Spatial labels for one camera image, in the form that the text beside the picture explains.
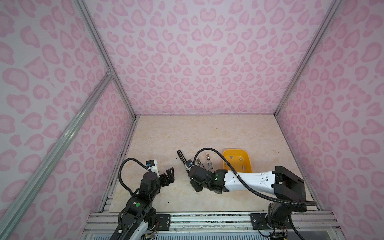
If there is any black long stapler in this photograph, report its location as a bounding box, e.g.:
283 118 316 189
177 150 189 172

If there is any aluminium frame left diagonal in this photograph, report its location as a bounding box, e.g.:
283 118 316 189
1 72 114 240

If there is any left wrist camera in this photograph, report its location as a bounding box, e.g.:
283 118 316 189
146 160 158 173

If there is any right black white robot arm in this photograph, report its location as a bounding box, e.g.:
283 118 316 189
187 165 318 229

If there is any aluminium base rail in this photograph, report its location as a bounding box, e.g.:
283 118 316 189
80 209 346 240

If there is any grey mini stapler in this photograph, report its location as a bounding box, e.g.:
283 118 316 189
196 158 205 169

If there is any right black cable conduit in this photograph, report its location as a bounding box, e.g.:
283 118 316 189
192 147 318 207

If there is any yellow plastic tray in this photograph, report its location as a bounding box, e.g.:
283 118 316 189
223 149 253 173

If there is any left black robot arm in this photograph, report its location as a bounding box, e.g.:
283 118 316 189
111 168 175 240

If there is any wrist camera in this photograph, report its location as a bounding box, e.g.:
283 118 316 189
185 160 194 171
146 160 158 173

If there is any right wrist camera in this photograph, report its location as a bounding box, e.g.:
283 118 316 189
185 160 194 171

